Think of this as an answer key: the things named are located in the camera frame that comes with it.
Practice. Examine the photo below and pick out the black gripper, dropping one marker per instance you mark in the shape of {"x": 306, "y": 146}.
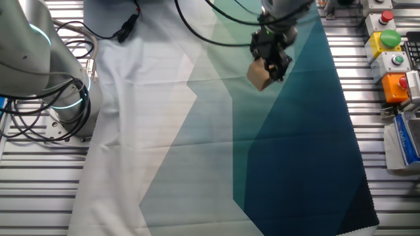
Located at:
{"x": 272, "y": 44}

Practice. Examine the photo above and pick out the small wooden block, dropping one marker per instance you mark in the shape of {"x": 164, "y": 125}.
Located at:
{"x": 259, "y": 76}

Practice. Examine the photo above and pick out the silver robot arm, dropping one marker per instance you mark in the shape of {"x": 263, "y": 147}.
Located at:
{"x": 26, "y": 49}

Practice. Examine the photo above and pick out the metal pole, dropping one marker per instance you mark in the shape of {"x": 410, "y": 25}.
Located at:
{"x": 330, "y": 10}

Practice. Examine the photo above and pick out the yellow box green button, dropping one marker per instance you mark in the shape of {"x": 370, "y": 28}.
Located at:
{"x": 380, "y": 44}

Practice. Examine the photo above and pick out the blue green white cloth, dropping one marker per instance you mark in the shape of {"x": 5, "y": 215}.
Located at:
{"x": 197, "y": 147}

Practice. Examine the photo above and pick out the grey box red button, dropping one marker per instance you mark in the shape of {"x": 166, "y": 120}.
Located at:
{"x": 380, "y": 21}

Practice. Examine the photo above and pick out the grey box small green button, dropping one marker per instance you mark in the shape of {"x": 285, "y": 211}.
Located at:
{"x": 390, "y": 64}

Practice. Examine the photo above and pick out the orange box red button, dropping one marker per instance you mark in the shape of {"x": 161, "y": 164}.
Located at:
{"x": 393, "y": 88}

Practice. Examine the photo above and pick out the black keyboard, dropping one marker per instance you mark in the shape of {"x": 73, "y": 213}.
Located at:
{"x": 414, "y": 49}

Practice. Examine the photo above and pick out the blue white box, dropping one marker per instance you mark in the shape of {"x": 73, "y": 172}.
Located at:
{"x": 403, "y": 144}

